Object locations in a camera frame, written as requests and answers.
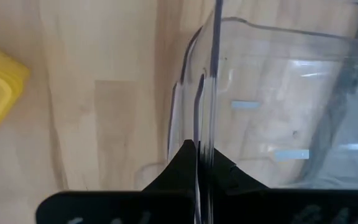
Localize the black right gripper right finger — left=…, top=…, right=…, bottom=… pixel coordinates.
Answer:
left=211, top=147, right=358, bottom=224

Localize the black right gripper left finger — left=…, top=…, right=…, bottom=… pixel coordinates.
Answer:
left=35, top=139, right=198, bottom=224

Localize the clear plastic bin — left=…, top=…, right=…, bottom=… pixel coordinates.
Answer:
left=134, top=55, right=358, bottom=191
left=165, top=0, right=358, bottom=224

